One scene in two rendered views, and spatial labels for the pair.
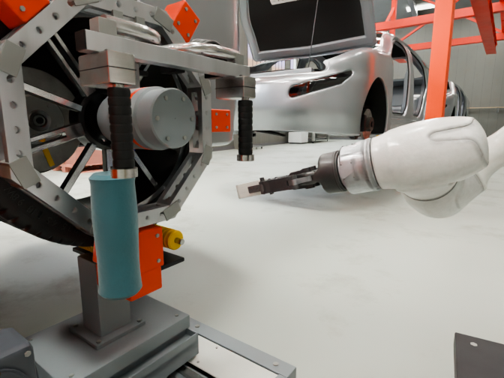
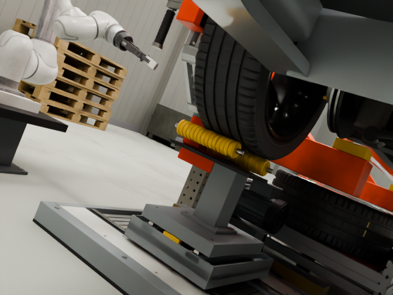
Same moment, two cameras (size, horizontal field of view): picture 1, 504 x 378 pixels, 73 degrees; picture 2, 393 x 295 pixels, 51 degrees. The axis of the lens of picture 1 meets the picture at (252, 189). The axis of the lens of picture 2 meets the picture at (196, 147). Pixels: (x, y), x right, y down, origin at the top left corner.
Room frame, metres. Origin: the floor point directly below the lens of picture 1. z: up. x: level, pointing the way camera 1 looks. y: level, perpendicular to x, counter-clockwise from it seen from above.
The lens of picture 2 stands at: (2.43, 0.21, 0.52)
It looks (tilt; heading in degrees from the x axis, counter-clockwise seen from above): 2 degrees down; 177
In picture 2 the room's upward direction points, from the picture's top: 23 degrees clockwise
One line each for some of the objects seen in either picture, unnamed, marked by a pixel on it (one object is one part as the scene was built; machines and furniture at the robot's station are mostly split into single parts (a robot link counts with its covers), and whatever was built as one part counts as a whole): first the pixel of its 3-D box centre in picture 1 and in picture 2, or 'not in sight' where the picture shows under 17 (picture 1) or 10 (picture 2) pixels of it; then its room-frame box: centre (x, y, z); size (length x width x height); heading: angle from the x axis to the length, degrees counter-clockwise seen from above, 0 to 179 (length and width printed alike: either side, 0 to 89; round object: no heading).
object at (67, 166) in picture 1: (95, 157); not in sight; (6.69, 3.07, 0.23); 1.34 x 0.97 x 0.47; 151
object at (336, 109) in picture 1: (349, 82); not in sight; (5.41, -1.49, 1.49); 4.95 x 1.86 x 1.59; 144
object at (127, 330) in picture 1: (105, 298); (219, 199); (0.96, 0.44, 0.32); 0.40 x 0.30 x 0.28; 144
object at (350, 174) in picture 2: not in sight; (315, 139); (0.54, 0.81, 0.69); 0.52 x 0.17 x 0.35; 54
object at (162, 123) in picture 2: not in sight; (179, 131); (-5.86, 0.23, 0.35); 1.03 x 0.84 x 0.70; 61
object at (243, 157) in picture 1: (245, 129); (164, 28); (0.85, 0.02, 0.83); 0.04 x 0.04 x 0.16
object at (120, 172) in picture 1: (121, 130); not in sight; (0.58, 0.22, 0.83); 0.04 x 0.04 x 0.16
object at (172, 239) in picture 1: (149, 232); (207, 138); (1.01, 0.32, 0.51); 0.29 x 0.06 x 0.06; 54
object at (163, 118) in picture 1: (145, 118); not in sight; (0.81, 0.25, 0.85); 0.21 x 0.14 x 0.14; 54
